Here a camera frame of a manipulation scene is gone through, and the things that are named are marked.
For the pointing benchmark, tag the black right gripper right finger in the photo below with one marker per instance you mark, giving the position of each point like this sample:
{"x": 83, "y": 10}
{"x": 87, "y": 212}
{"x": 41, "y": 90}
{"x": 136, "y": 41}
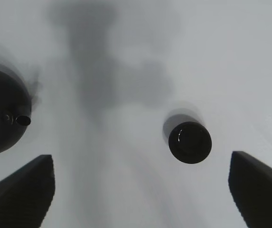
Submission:
{"x": 250, "y": 184}

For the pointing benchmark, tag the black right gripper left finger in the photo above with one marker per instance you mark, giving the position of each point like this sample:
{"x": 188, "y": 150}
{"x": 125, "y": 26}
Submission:
{"x": 26, "y": 194}

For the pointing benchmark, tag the black round teapot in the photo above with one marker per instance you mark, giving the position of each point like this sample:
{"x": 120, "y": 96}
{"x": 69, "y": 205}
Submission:
{"x": 15, "y": 109}

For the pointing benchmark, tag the small black teacup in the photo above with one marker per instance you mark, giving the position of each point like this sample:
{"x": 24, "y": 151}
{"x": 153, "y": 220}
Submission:
{"x": 190, "y": 142}

